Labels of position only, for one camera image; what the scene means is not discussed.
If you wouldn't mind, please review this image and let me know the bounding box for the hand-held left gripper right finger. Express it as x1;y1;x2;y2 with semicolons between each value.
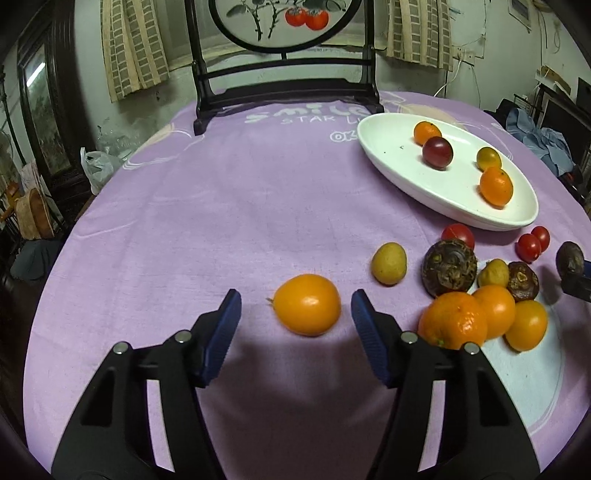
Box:
350;289;541;480

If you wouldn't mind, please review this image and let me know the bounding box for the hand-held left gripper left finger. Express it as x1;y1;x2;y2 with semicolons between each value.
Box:
51;289;243;480

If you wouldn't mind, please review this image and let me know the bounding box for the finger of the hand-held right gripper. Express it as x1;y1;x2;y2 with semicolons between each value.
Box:
560;260;591;304

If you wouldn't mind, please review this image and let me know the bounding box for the dark brown round fruit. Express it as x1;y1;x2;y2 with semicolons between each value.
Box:
555;241;585;278

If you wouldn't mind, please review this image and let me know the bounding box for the smooth yellow-orange fruit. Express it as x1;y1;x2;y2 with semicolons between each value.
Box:
472;285;516;341
505;300;549;352
266;274;342;337

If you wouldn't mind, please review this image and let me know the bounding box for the white oval plate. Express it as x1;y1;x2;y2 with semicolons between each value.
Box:
357;113;540;232

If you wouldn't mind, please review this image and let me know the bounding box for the small wrinkled brown fruit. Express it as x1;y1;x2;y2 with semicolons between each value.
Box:
507;261;540;302

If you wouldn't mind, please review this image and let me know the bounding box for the small yellow-green fruit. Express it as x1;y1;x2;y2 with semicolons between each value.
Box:
371;242;408;285
477;259;510;289

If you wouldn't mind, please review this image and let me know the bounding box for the large bumpy orange mandarin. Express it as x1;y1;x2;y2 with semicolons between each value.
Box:
418;292;489;351

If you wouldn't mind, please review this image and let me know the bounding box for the purple tablecloth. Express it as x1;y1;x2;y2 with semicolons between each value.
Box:
23;90;591;480

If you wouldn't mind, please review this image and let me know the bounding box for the blue cloth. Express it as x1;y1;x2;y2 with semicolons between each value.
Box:
506;108;578;176

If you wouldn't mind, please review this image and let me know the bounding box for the yellow-green tomato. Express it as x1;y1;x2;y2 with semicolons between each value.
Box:
476;146;502;171

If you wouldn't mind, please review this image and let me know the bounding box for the black monitor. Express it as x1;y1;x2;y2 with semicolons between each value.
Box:
538;83;591;176

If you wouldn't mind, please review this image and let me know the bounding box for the dark purple plum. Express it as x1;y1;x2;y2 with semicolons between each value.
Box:
422;136;454;168

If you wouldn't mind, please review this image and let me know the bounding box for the white plastic bag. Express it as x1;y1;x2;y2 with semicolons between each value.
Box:
80;147;124;196

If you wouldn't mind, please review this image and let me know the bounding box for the small orange mandarin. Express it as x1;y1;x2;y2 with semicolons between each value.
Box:
413;120;443;146

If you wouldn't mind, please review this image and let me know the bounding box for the woven basket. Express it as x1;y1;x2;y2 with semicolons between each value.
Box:
15;188;55;241

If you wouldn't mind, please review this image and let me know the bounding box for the round painted screen wooden stand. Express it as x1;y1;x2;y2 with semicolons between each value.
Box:
184;0;385;136

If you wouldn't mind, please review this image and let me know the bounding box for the dark wooden framed cabinet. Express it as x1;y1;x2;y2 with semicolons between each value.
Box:
17;28;95;195

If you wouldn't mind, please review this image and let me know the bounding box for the beige checked curtain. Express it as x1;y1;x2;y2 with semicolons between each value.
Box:
100;0;171;103
386;0;454;72

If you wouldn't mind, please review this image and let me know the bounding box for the white wall cable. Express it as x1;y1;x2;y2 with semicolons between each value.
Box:
434;28;488;112

